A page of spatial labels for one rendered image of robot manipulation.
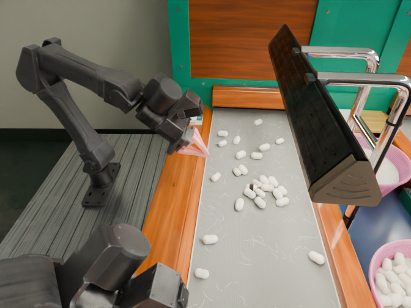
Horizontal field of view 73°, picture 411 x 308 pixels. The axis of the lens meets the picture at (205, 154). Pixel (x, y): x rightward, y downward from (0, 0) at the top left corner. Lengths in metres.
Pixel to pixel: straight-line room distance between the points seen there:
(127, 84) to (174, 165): 0.29
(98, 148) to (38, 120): 1.71
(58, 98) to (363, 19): 0.96
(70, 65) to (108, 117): 1.58
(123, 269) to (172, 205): 0.37
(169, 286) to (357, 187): 0.25
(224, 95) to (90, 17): 1.21
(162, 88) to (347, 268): 0.53
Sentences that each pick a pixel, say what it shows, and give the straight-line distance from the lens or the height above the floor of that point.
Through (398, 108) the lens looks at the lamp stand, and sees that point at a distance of 0.60.
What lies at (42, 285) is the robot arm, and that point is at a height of 1.00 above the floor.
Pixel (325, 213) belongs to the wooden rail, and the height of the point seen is 0.76.
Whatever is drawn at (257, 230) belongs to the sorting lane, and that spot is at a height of 0.74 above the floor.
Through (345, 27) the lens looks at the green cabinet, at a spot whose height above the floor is 1.07.
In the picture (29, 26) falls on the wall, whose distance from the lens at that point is 2.22.
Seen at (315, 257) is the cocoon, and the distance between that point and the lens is 0.68.
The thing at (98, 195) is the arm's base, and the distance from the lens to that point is 0.92.
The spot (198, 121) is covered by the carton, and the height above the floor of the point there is 0.78.
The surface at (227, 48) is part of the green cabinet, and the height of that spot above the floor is 0.99.
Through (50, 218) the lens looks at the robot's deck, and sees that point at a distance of 0.92.
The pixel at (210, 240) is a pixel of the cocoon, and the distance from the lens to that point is 0.66.
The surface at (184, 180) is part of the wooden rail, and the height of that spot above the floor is 0.76.
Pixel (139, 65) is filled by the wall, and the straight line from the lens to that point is 2.03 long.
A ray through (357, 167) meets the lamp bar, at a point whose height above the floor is 1.10.
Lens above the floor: 1.29
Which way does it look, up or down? 37 degrees down
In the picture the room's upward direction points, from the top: straight up
